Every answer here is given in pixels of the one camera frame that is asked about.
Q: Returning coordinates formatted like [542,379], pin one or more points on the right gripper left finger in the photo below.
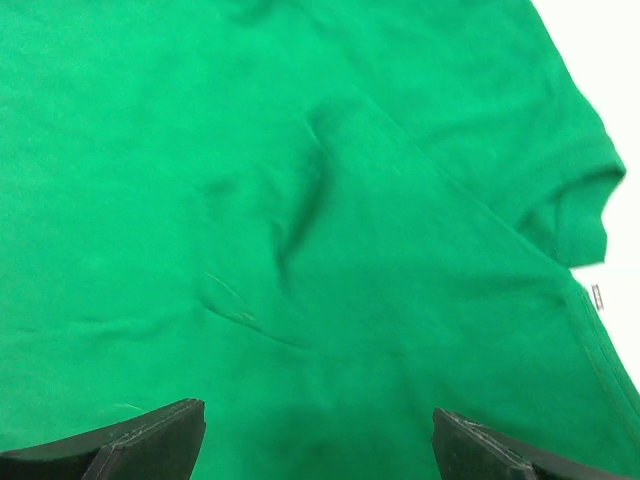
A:
[162,444]

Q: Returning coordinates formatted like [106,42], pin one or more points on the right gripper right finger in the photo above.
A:
[467,450]

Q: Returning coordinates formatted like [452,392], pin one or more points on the green t shirt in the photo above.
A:
[325,219]

